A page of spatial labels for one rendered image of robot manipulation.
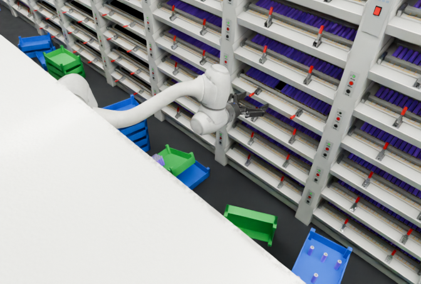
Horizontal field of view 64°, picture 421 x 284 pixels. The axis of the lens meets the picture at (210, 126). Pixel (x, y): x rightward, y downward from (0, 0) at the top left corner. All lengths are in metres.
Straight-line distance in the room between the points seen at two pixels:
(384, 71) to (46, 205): 1.44
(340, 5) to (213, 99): 0.62
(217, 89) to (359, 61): 0.60
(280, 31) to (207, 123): 0.61
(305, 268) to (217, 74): 1.00
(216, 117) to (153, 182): 1.19
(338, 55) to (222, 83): 0.55
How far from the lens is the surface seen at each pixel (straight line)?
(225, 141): 2.31
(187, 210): 0.16
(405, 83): 1.51
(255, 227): 2.16
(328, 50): 1.59
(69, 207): 0.17
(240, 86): 1.97
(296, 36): 1.65
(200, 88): 1.29
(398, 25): 1.44
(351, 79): 1.57
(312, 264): 1.79
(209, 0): 1.96
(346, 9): 1.49
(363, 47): 1.50
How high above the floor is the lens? 1.86
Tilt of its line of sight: 42 degrees down
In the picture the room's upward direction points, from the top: 2 degrees clockwise
